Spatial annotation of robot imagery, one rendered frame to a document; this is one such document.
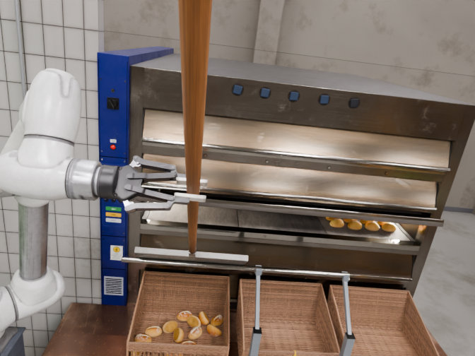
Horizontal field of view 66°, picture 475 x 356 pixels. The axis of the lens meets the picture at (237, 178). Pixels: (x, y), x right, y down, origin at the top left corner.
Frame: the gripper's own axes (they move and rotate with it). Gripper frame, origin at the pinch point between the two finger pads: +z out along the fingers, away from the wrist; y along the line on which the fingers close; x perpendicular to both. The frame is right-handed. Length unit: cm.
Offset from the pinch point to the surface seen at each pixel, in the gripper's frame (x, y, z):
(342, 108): -88, -84, 76
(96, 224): -146, -19, -58
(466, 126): -89, -82, 150
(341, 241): -143, -20, 95
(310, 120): -94, -77, 60
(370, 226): -151, -34, 120
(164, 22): -324, -338, -68
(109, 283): -170, 13, -49
